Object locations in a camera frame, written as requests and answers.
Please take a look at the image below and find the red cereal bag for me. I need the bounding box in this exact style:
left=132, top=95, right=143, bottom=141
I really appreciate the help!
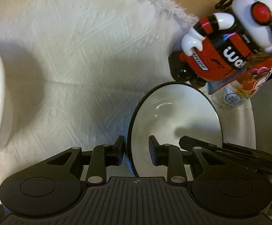
left=207, top=57, right=272, bottom=109

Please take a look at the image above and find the red white robot toy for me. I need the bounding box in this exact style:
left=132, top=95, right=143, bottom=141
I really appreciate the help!
left=169, top=0, right=272, bottom=87

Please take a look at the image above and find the microwave oven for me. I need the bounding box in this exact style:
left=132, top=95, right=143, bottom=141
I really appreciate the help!
left=251, top=79, right=272, bottom=154

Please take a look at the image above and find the white textured cloth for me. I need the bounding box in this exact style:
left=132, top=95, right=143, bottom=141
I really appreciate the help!
left=0, top=0, right=258, bottom=207

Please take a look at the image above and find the blue ceramic bowl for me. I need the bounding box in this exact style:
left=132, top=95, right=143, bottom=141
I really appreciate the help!
left=127, top=82, right=223, bottom=177

